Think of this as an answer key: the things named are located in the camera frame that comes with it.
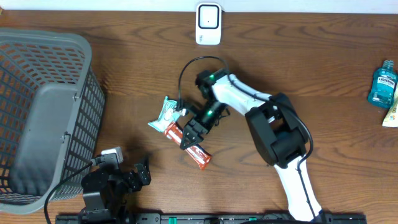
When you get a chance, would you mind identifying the red chocolate bar wrapper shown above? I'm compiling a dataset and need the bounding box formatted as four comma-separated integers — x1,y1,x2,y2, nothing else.
164,121,212,170

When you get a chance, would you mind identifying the mint green snack packet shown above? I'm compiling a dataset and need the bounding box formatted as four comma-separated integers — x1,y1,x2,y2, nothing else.
148,96,181,133

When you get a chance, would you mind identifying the teal mouthwash bottle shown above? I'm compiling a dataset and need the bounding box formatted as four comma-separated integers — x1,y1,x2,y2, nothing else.
368,60,397,109

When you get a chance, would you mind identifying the yellow snack bag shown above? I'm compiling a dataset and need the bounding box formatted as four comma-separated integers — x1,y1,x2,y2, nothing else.
382,88,398,128

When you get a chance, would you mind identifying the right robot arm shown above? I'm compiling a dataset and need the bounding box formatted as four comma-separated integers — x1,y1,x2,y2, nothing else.
177,69,323,222

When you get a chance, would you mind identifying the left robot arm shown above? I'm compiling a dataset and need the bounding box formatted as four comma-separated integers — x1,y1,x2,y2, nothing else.
78,153,151,223

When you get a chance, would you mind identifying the white barcode scanner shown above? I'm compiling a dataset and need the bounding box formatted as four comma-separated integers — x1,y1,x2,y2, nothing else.
195,2,223,45

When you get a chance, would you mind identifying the grey plastic shopping basket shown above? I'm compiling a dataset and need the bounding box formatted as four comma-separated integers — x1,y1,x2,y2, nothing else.
1,28,105,215

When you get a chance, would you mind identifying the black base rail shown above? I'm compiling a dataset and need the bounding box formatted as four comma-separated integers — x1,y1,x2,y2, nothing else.
55,213,367,224

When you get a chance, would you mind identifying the left black cable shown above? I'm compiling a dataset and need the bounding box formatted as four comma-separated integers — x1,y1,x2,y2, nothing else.
44,160,97,224

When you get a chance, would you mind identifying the black cable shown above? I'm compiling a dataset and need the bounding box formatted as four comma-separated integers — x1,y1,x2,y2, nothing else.
177,55,314,218
44,160,97,224

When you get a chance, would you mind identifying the right black cable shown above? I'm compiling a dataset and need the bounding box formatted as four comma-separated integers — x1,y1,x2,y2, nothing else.
177,55,314,218

